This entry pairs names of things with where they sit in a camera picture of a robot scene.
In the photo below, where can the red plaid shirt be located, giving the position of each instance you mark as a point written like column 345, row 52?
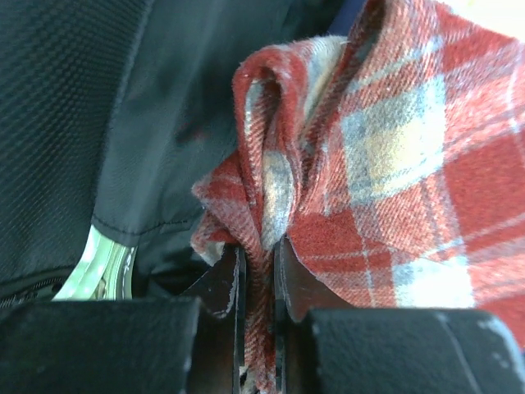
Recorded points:
column 393, row 157

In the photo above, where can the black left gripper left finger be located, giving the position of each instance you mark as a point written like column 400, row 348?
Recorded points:
column 193, row 343

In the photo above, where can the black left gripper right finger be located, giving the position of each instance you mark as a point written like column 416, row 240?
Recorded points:
column 326, row 345

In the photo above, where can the cream printed garment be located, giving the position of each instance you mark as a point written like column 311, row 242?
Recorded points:
column 502, row 16

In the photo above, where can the green hard-shell suitcase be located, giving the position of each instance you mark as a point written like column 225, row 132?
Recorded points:
column 110, row 112

